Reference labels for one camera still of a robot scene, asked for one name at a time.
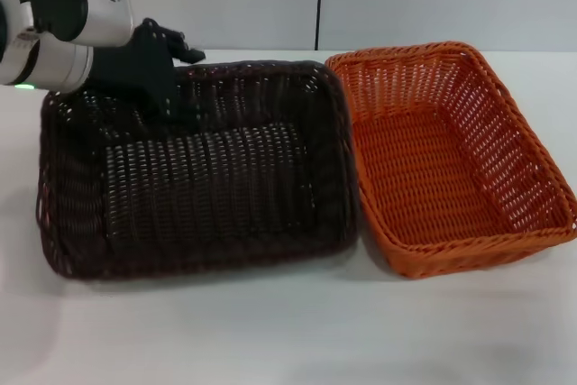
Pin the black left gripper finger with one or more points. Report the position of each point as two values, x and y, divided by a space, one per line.
182 112
187 49

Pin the orange wicker basket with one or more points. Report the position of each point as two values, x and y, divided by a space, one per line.
433 177

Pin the dark brown wicker basket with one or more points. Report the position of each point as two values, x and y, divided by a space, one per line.
212 195

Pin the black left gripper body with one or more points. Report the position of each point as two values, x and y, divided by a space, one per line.
144 65

